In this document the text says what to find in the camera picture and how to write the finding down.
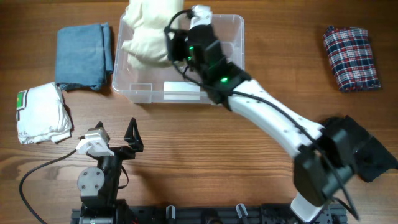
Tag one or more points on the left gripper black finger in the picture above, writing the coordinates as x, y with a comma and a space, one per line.
132, 136
99, 125

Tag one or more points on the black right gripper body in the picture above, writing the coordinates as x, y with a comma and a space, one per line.
180, 49

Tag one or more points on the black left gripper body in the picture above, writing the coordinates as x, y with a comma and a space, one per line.
114, 163

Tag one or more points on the cream cloth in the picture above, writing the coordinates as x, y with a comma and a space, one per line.
148, 18

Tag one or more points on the red blue plaid cloth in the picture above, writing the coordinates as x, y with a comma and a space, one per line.
351, 59

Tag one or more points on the black cloth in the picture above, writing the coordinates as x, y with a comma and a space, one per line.
356, 147

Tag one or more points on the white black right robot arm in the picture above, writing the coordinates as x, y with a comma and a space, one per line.
323, 161

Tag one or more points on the clear plastic storage container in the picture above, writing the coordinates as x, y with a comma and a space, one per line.
166, 85

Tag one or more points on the white folded t-shirt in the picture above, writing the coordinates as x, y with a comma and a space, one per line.
41, 115

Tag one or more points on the blue denim folded cloth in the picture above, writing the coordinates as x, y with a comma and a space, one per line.
83, 58

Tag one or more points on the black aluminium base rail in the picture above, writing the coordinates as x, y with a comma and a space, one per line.
261, 214

